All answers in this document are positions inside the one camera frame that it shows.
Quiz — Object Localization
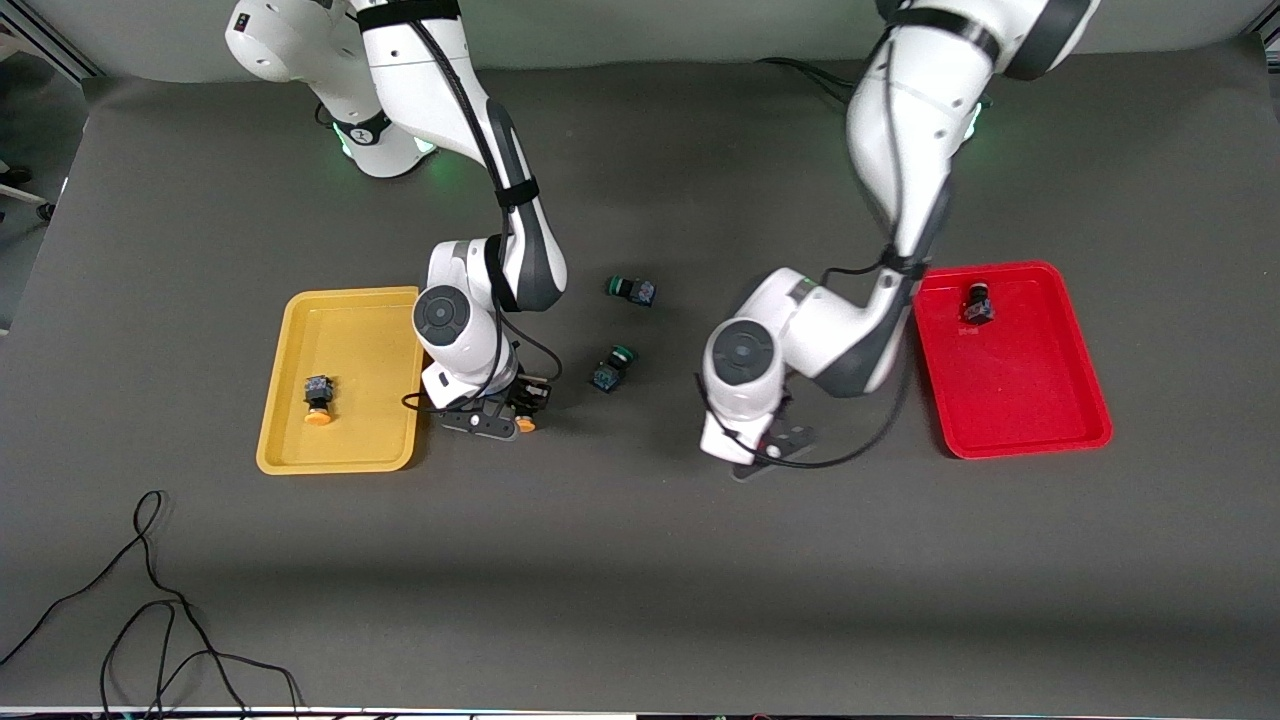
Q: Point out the yellow plastic tray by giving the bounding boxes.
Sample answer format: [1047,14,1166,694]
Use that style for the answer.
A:
[256,286,431,475]

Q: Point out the dark grey table mat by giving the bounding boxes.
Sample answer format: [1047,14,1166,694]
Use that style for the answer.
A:
[0,40,1280,716]

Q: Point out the red plastic tray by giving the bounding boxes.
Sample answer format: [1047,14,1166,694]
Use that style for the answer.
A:
[913,260,1114,460]

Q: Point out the black chair base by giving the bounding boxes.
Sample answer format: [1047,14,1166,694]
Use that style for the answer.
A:
[0,160,57,223]

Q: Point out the thin black loose cable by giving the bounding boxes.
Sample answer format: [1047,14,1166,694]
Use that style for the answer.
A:
[0,490,301,720]

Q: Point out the black left arm base cables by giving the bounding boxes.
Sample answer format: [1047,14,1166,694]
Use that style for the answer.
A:
[757,57,853,103]

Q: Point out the aluminium frame rail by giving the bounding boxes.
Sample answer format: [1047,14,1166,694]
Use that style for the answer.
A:
[0,20,103,81]

